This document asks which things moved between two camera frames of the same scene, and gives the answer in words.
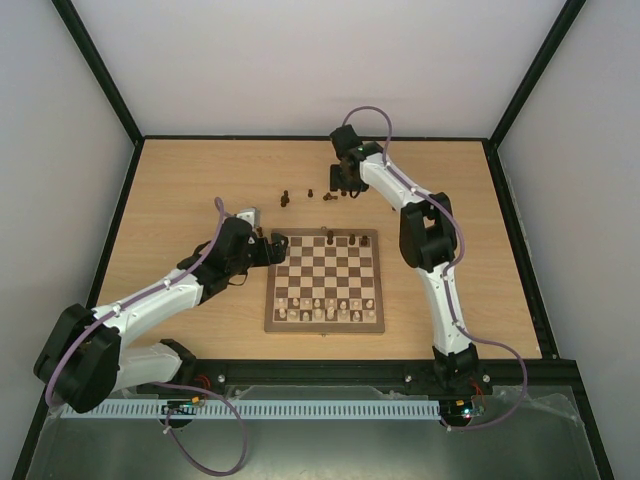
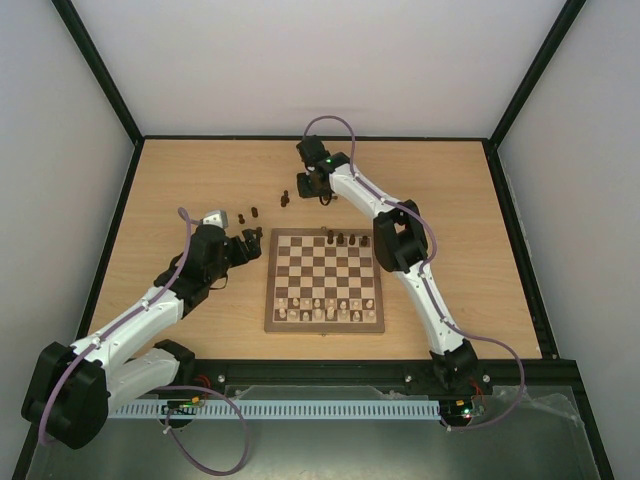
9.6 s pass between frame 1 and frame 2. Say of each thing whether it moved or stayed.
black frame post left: stayed
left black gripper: moved
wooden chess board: stayed
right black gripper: moved
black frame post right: stayed
